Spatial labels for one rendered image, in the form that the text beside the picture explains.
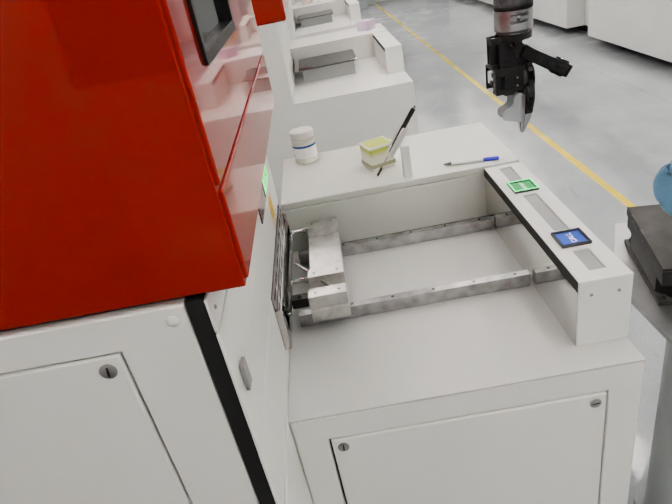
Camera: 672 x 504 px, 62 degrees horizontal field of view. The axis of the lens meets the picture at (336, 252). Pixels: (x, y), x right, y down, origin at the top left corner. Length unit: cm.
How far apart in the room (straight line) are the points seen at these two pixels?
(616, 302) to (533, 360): 17
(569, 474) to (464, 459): 22
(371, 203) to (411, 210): 11
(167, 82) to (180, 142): 6
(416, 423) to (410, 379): 8
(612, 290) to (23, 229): 89
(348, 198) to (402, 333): 45
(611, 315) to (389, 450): 46
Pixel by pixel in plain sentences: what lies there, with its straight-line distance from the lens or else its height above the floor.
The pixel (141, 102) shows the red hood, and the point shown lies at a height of 144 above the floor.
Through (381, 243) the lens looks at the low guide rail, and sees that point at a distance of 144.
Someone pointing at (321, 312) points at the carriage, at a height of 87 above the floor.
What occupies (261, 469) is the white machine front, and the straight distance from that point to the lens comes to 81.
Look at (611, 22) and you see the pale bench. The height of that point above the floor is 28.
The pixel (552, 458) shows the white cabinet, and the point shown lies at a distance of 121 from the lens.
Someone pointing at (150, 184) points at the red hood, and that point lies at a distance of 58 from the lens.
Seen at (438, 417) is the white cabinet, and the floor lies 77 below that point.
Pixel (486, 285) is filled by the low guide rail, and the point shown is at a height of 84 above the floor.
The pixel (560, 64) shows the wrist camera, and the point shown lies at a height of 123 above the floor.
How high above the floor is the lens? 154
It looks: 29 degrees down
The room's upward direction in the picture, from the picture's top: 12 degrees counter-clockwise
